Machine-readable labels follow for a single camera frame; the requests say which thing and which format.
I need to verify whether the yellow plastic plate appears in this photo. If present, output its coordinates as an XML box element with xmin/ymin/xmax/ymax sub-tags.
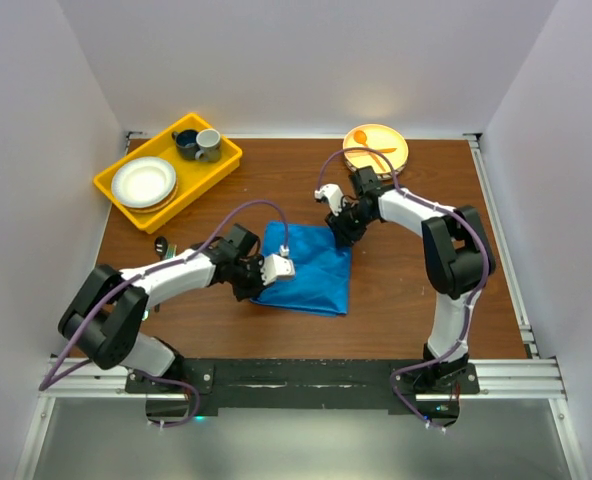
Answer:
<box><xmin>343</xmin><ymin>124</ymin><xmax>409</xmax><ymax>179</ymax></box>

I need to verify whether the orange plastic spoon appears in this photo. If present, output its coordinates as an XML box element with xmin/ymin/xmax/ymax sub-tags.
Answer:
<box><xmin>353</xmin><ymin>129</ymin><xmax>386</xmax><ymax>172</ymax></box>

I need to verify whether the grey mug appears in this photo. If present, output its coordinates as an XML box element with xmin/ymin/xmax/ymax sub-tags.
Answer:
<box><xmin>195</xmin><ymin>128</ymin><xmax>221</xmax><ymax>163</ymax></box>

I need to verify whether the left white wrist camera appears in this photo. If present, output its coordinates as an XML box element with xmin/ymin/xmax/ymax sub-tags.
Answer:
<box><xmin>260</xmin><ymin>254</ymin><xmax>295</xmax><ymax>286</ymax></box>

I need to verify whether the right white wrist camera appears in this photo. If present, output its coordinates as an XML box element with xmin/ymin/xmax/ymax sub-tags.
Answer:
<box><xmin>314</xmin><ymin>183</ymin><xmax>344</xmax><ymax>216</ymax></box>

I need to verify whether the iridescent metal fork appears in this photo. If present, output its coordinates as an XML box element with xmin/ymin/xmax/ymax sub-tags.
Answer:
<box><xmin>164</xmin><ymin>244</ymin><xmax>177</xmax><ymax>259</ymax></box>

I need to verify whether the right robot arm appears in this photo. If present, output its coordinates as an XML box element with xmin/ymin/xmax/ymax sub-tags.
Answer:
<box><xmin>314</xmin><ymin>167</ymin><xmax>496</xmax><ymax>393</ymax></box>

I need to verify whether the black spoon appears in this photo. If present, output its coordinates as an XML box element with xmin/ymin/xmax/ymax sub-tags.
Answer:
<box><xmin>154</xmin><ymin>236</ymin><xmax>169</xmax><ymax>259</ymax></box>

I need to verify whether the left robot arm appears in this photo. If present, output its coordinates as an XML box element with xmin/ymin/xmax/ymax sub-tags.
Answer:
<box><xmin>58</xmin><ymin>224</ymin><xmax>266</xmax><ymax>392</ymax></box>

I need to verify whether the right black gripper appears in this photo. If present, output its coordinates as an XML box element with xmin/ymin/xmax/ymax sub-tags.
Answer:
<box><xmin>325</xmin><ymin>201</ymin><xmax>376</xmax><ymax>250</ymax></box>

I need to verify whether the blue cloth napkin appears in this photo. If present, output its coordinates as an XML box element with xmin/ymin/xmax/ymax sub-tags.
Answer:
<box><xmin>253</xmin><ymin>224</ymin><xmax>352</xmax><ymax>317</ymax></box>

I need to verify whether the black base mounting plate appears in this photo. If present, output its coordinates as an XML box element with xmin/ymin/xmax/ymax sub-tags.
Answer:
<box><xmin>125</xmin><ymin>359</ymin><xmax>480</xmax><ymax>419</ymax></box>

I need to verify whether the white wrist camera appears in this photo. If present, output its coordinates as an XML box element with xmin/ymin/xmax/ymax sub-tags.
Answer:
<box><xmin>260</xmin><ymin>254</ymin><xmax>295</xmax><ymax>286</ymax></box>
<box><xmin>314</xmin><ymin>183</ymin><xmax>344</xmax><ymax>216</ymax></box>

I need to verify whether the dark blue mug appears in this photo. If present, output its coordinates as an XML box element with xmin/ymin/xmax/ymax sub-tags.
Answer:
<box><xmin>171</xmin><ymin>129</ymin><xmax>198</xmax><ymax>161</ymax></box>

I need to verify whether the white paper plate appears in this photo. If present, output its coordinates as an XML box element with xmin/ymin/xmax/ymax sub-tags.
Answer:
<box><xmin>111</xmin><ymin>156</ymin><xmax>177</xmax><ymax>209</ymax></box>

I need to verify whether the yellow plastic tray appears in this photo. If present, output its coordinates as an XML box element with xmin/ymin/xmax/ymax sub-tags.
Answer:
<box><xmin>93</xmin><ymin>112</ymin><xmax>242</xmax><ymax>234</ymax></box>

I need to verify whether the orange plastic knife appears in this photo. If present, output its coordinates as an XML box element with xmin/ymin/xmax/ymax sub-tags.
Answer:
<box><xmin>341</xmin><ymin>145</ymin><xmax>397</xmax><ymax>154</ymax></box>

